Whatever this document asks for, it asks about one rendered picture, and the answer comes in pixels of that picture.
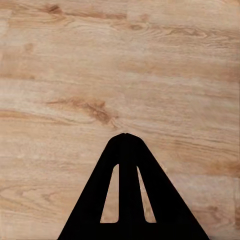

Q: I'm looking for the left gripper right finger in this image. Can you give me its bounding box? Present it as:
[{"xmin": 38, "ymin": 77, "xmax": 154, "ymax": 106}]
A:
[{"xmin": 125, "ymin": 133, "xmax": 210, "ymax": 240}]

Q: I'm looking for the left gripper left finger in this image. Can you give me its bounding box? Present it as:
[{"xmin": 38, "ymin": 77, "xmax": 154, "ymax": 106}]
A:
[{"xmin": 57, "ymin": 133, "xmax": 133, "ymax": 240}]

